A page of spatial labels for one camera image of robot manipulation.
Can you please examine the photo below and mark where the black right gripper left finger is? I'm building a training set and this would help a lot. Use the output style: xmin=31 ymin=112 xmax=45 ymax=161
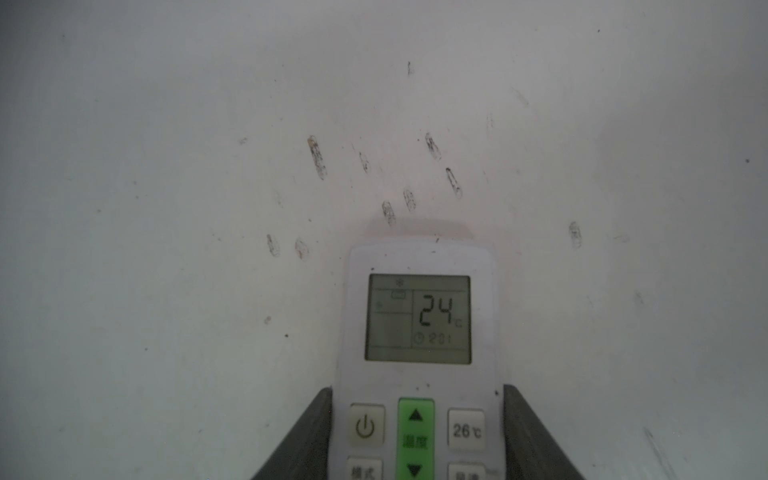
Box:
xmin=251 ymin=387 xmax=333 ymax=480

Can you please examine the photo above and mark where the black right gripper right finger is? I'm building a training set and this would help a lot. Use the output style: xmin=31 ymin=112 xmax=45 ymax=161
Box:
xmin=503 ymin=384 xmax=584 ymax=480

